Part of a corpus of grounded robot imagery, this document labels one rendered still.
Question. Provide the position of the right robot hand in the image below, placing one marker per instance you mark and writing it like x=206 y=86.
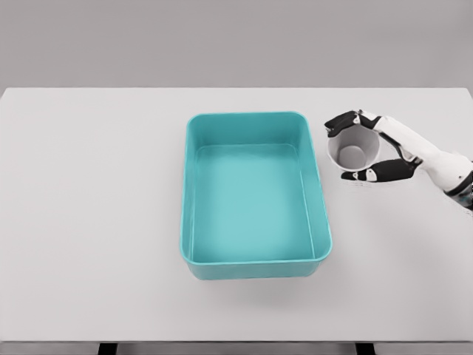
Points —
x=403 y=140

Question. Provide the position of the white paper cup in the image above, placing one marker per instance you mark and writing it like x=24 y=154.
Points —
x=353 y=148

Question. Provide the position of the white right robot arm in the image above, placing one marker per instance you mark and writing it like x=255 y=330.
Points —
x=456 y=172

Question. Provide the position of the teal plastic basket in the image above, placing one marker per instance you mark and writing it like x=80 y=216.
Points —
x=251 y=199

